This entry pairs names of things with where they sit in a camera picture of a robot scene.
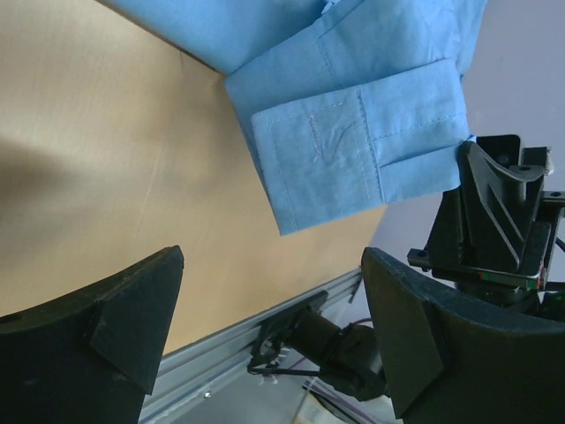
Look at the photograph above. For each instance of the aluminium mounting rail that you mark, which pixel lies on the aluminium mounting rail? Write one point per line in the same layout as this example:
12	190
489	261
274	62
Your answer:
195	372

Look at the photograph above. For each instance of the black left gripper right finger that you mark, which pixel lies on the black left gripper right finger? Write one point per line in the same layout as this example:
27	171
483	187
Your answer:
451	358

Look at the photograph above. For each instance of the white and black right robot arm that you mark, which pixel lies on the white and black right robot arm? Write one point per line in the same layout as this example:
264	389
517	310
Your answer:
340	349

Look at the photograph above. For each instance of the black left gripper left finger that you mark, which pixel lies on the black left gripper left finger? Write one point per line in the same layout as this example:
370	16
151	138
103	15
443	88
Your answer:
92	355

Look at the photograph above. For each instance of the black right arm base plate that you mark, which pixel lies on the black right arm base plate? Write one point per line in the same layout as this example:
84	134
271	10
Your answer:
291	318

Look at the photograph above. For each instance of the light blue long sleeve shirt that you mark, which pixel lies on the light blue long sleeve shirt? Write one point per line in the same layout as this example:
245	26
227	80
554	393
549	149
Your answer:
344	105

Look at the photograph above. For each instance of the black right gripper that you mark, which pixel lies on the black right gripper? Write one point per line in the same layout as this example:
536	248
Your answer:
495	238

